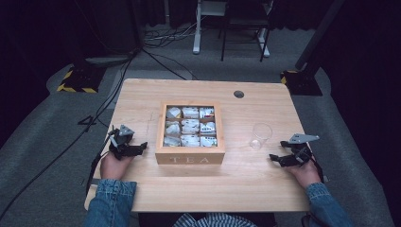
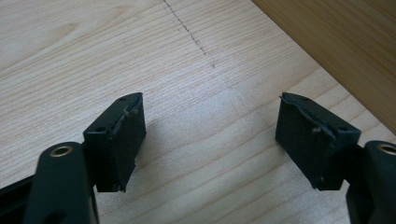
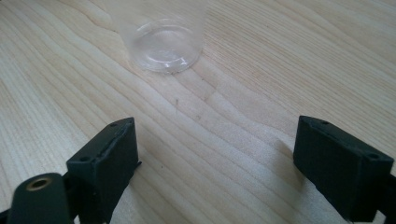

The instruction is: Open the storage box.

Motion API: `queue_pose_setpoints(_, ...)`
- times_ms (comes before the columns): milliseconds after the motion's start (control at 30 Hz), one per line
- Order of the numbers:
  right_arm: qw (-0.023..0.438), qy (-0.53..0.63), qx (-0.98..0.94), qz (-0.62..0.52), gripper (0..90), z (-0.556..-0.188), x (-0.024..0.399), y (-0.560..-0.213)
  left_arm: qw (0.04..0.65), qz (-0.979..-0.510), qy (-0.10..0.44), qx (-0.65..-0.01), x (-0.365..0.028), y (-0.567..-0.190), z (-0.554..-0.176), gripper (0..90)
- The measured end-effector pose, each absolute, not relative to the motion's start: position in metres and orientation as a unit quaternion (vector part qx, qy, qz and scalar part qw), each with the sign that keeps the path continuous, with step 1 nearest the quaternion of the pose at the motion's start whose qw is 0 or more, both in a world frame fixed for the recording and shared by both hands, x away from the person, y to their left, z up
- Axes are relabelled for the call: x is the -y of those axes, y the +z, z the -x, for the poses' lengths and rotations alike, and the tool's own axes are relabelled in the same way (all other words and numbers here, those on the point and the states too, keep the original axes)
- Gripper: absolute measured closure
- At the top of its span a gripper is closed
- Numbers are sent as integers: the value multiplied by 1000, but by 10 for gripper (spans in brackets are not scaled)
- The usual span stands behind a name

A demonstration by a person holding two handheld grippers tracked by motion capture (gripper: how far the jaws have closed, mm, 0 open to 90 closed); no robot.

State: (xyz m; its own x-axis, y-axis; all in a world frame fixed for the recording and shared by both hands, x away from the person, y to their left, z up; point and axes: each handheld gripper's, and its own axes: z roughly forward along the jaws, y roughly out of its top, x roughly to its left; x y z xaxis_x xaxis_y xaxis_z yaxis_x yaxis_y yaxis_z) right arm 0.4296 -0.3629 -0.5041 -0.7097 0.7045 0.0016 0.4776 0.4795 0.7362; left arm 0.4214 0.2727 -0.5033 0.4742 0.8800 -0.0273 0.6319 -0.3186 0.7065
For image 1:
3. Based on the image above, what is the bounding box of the hand-held gripper cable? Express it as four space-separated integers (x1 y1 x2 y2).
85 125 116 196
309 153 325 183

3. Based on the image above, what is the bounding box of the group of white tea bags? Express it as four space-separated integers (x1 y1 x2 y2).
164 106 218 148

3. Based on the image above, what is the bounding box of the yellow-black striped stand base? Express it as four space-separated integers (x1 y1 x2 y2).
280 69 323 96
56 63 107 95

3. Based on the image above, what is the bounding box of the black metal chair frame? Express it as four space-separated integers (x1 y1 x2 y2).
219 0 274 63

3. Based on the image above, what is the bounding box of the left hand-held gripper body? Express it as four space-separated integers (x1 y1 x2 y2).
108 124 136 160

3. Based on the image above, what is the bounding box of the wooden tea box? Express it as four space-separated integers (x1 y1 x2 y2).
154 100 227 166

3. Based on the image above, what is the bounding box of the bundle of floor cables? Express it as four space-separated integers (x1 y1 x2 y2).
144 15 202 50

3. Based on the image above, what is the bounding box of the long black floor cable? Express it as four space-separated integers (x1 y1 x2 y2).
0 51 140 221

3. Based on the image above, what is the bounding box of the person's striped shirt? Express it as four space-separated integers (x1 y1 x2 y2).
172 212 258 227

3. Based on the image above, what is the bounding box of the black slanted stand pole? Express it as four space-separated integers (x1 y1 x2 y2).
294 0 347 72

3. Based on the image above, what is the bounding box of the right hand-held gripper cable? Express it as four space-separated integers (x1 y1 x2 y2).
309 153 325 183

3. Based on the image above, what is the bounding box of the person's left hand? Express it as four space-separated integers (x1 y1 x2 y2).
99 152 135 182

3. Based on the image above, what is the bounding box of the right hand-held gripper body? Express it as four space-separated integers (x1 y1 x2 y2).
288 133 321 167

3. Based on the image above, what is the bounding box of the person's right hand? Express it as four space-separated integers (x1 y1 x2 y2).
284 157 323 190

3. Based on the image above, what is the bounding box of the clear glass cup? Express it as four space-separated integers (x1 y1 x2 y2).
249 122 273 150

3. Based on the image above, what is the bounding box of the white desk frame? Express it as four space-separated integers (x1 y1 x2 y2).
191 0 272 59

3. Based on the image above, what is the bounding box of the left hand-held gripper cable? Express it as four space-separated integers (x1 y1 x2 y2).
85 125 116 196

